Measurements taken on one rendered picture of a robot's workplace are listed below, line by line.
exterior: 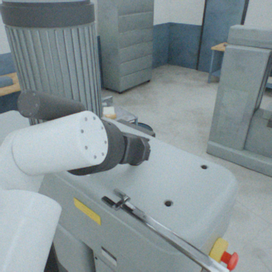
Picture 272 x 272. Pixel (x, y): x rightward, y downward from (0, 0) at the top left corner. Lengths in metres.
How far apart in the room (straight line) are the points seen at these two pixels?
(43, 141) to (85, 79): 0.34
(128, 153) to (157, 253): 0.18
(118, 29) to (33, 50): 5.02
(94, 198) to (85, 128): 0.27
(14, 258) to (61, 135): 0.12
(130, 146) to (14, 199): 0.23
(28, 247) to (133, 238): 0.29
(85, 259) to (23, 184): 0.55
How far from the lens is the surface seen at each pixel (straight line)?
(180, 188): 0.53
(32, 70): 0.61
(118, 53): 5.68
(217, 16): 7.49
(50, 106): 0.33
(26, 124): 1.10
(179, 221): 0.47
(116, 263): 0.68
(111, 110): 3.14
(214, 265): 0.43
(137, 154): 0.47
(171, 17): 8.24
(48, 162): 0.31
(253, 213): 3.28
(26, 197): 0.27
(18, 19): 0.59
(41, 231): 0.27
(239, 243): 2.95
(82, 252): 0.84
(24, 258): 0.26
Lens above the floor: 2.25
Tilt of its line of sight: 32 degrees down
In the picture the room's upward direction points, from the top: straight up
